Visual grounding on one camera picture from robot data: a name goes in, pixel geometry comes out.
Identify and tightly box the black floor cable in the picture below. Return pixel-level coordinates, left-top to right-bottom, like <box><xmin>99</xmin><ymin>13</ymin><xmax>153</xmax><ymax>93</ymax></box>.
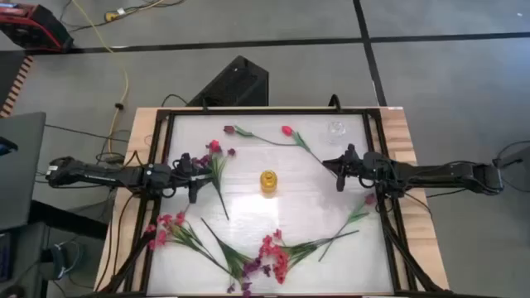
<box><xmin>44</xmin><ymin>123</ymin><xmax>130</xmax><ymax>144</ymax></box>

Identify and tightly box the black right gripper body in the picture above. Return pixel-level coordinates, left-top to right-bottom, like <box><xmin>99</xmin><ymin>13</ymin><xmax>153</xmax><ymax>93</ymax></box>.
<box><xmin>337</xmin><ymin>143</ymin><xmax>398</xmax><ymax>192</ymax></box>

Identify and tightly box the black perforated box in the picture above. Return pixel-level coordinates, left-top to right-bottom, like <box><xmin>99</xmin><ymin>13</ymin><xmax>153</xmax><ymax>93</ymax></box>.
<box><xmin>185</xmin><ymin>55</ymin><xmax>270</xmax><ymax>108</ymax></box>

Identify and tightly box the purple flower bunch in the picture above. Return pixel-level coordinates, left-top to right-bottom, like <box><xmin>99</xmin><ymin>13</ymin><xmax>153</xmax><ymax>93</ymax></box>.
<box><xmin>192</xmin><ymin>147</ymin><xmax>237</xmax><ymax>221</ymax></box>
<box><xmin>200</xmin><ymin>218</ymin><xmax>273</xmax><ymax>298</ymax></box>

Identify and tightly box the red flower bunch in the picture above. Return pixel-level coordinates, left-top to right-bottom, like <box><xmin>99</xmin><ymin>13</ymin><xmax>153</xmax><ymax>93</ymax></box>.
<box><xmin>258</xmin><ymin>228</ymin><xmax>360</xmax><ymax>286</ymax></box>

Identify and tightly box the dark red tulip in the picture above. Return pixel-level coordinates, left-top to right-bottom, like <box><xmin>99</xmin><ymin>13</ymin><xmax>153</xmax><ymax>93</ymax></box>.
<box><xmin>317</xmin><ymin>193</ymin><xmax>377</xmax><ymax>262</ymax></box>
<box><xmin>223</xmin><ymin>125</ymin><xmax>291</xmax><ymax>147</ymax></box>

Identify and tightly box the clear glass vase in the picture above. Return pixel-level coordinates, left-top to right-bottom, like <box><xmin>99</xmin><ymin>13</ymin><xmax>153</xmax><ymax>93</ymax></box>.
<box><xmin>326</xmin><ymin>119</ymin><xmax>347</xmax><ymax>144</ymax></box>

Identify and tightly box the striped slatted panel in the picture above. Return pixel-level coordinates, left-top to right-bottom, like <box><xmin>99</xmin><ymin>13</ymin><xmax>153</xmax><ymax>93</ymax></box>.
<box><xmin>0</xmin><ymin>55</ymin><xmax>34</xmax><ymax>119</ymax></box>

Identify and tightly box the grey floor stand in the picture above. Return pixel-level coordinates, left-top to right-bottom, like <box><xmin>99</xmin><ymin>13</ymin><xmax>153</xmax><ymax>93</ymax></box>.
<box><xmin>492</xmin><ymin>143</ymin><xmax>530</xmax><ymax>171</ymax></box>

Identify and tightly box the yellow floor cable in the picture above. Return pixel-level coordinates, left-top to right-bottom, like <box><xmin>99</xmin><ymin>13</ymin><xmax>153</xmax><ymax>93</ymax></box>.
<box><xmin>70</xmin><ymin>0</ymin><xmax>130</xmax><ymax>155</ymax></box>

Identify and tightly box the dark grey desk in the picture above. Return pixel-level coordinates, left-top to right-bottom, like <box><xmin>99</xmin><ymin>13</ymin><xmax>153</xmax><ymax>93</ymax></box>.
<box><xmin>0</xmin><ymin>221</ymin><xmax>49</xmax><ymax>298</ymax></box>

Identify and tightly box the red and black toolbox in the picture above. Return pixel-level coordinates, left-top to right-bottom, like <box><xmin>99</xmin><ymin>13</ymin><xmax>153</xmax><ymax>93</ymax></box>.
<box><xmin>0</xmin><ymin>2</ymin><xmax>75</xmax><ymax>53</ymax></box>

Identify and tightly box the dark handheld device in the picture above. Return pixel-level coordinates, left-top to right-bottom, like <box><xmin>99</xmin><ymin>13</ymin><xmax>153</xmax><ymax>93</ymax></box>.
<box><xmin>0</xmin><ymin>136</ymin><xmax>20</xmax><ymax>157</ymax></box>

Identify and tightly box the pink-red flower bunch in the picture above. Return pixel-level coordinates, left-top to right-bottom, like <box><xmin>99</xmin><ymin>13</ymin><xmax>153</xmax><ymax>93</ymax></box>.
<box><xmin>144</xmin><ymin>211</ymin><xmax>240</xmax><ymax>281</ymax></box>

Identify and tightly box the yellow glass vase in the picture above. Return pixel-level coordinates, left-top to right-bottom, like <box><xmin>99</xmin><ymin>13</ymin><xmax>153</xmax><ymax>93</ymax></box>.
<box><xmin>259</xmin><ymin>169</ymin><xmax>278</xmax><ymax>199</ymax></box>

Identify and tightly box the long-stemmed red tulip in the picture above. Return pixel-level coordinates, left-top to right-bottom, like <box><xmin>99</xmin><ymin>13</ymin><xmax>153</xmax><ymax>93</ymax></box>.
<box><xmin>281</xmin><ymin>125</ymin><xmax>339</xmax><ymax>178</ymax></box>

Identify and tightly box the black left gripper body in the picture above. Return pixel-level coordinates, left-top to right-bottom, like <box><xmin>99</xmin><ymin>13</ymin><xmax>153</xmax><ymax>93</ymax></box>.
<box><xmin>171</xmin><ymin>152</ymin><xmax>199</xmax><ymax>204</ymax></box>

